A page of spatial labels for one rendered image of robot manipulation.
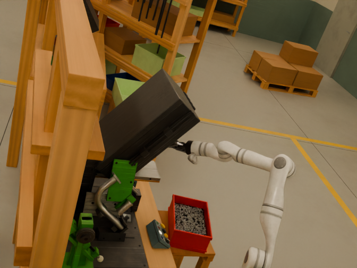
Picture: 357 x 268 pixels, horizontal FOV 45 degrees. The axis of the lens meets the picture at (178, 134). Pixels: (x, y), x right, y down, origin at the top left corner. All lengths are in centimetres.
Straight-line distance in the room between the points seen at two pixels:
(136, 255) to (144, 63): 296
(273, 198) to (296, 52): 668
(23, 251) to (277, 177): 106
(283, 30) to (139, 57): 766
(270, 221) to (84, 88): 109
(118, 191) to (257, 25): 993
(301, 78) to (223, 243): 496
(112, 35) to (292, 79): 406
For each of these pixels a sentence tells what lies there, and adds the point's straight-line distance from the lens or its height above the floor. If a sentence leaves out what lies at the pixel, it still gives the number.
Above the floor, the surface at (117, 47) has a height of 78.
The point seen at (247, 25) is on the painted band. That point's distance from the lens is 1164.
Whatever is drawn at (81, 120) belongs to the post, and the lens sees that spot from 114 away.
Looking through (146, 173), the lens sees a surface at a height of 113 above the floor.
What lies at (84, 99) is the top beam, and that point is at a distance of 110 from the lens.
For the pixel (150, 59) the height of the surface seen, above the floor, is 88.
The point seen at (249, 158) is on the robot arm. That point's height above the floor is 145.
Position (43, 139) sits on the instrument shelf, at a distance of 155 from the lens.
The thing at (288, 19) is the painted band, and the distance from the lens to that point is 1199.
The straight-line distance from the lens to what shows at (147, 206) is 242.
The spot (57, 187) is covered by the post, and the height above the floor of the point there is 159.
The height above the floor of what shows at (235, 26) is 25.
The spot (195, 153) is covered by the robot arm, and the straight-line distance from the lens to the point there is 217.
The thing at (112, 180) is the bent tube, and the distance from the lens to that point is 202.
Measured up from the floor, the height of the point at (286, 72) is 37.
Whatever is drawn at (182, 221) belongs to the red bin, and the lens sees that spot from 245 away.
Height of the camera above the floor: 235
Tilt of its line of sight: 27 degrees down
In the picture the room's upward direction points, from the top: 19 degrees clockwise
